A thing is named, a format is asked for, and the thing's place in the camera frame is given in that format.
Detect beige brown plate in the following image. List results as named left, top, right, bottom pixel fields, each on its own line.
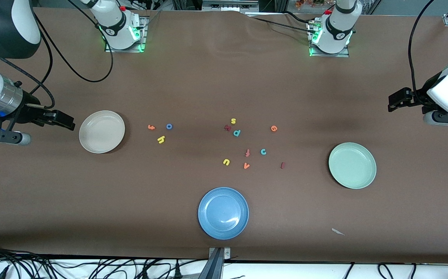
left=79, top=110, right=126, bottom=154

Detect pale green plate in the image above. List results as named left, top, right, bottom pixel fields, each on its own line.
left=328, top=142, right=377, bottom=189

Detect orange flower decoration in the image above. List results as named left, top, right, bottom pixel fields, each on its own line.
left=294, top=0, right=327, bottom=9

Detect brown table cover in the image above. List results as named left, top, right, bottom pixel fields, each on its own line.
left=0, top=7, right=448, bottom=265

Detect blue plate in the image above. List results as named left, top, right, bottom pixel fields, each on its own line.
left=198, top=187, right=249, bottom=240

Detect grey metal box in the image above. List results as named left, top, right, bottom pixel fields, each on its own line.
left=202, top=0, right=260, bottom=12

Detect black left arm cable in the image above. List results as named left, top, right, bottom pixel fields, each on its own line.
left=408, top=0, right=435, bottom=101

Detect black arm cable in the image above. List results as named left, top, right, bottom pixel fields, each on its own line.
left=408, top=0, right=435, bottom=101
left=0, top=0, right=114, bottom=110

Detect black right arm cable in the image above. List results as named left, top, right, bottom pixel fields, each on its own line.
left=0, top=0, right=114, bottom=110

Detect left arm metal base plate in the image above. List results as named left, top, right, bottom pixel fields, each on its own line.
left=308, top=19, right=350, bottom=58

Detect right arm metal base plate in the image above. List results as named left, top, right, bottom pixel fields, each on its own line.
left=105, top=17, right=148, bottom=53

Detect black base cable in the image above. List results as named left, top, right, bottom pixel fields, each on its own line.
left=253, top=11, right=321, bottom=33

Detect tangled black cables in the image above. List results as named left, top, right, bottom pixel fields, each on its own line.
left=0, top=242, right=209, bottom=279

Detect looped black hanging cable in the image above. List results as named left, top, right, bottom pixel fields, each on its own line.
left=378, top=263, right=395, bottom=279

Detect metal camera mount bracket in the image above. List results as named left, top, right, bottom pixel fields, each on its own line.
left=208, top=247, right=232, bottom=279

